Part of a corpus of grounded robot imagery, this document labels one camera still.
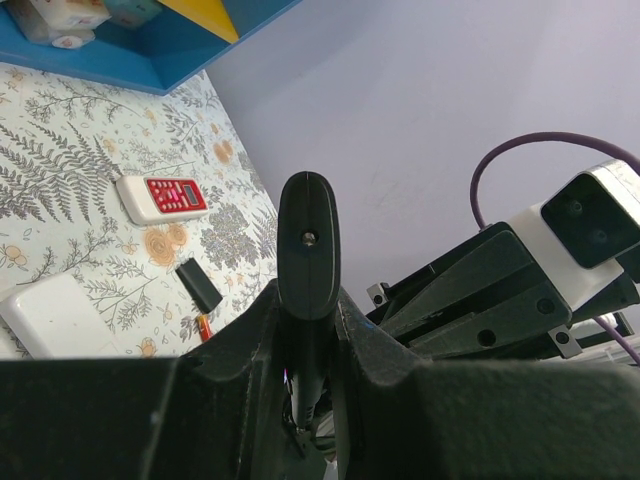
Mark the red white remote control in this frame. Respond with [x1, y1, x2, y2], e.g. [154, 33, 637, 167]
[115, 175, 209, 226]

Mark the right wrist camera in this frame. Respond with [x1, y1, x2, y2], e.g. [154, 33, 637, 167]
[507, 160, 639, 311]

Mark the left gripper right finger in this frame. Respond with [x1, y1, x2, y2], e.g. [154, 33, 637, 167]
[332, 295, 639, 479]

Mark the black battery cover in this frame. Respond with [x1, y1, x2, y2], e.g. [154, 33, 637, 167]
[175, 258, 223, 314]

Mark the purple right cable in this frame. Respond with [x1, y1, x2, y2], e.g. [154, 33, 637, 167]
[469, 130, 640, 369]

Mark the blue shelf unit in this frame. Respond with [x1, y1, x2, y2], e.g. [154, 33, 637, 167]
[1, 1, 297, 95]

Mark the red battery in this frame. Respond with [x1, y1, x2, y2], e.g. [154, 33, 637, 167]
[196, 315, 213, 342]

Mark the black remote control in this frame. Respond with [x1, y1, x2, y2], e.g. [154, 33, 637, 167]
[277, 171, 341, 429]

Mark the floral table mat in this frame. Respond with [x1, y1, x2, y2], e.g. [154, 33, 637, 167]
[1, 64, 277, 357]

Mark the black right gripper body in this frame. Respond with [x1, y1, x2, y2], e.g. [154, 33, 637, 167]
[364, 222, 574, 361]

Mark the white tissue pack right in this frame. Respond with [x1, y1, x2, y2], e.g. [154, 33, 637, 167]
[4, 0, 111, 49]

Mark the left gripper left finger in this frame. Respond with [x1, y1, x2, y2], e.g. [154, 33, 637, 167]
[1, 283, 285, 479]

